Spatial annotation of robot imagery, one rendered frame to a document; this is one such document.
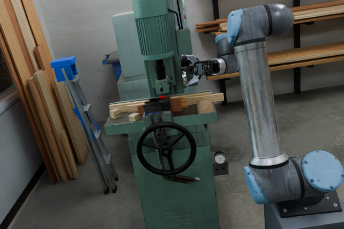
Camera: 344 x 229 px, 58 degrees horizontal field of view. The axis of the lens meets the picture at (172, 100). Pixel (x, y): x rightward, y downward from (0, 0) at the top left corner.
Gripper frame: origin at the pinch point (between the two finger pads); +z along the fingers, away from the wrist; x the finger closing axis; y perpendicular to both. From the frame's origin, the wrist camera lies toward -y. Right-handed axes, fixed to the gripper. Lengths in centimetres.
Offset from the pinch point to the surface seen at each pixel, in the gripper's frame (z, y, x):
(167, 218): 1, -29, 85
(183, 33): -20.2, -19.3, -21.8
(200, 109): -9.8, -0.9, 21.3
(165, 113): 11.2, -3.2, 20.0
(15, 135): 50, -175, 34
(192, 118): -5.3, -3.2, 25.5
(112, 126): 27.2, -30.1, 24.3
